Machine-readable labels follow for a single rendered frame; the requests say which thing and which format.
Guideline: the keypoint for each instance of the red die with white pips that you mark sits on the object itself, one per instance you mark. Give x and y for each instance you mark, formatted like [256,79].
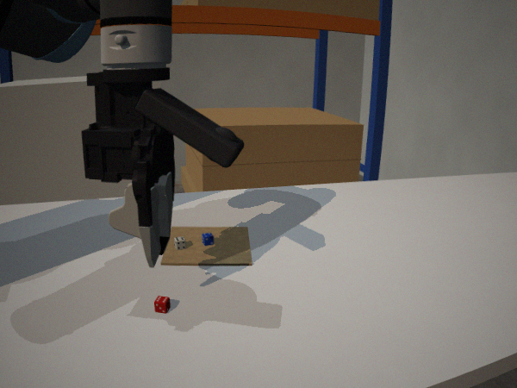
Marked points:
[162,304]

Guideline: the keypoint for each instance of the blue die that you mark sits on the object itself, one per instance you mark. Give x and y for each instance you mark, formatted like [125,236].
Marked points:
[207,239]

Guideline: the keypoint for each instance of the tan square mat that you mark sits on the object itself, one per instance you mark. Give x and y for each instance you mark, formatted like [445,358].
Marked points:
[231,247]

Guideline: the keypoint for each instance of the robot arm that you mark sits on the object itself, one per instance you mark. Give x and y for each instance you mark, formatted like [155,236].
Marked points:
[27,27]

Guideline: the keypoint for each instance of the beige die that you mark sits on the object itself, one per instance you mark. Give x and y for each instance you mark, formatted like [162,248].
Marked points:
[179,243]

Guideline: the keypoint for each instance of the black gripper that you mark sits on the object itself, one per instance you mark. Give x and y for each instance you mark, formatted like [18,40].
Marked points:
[126,145]

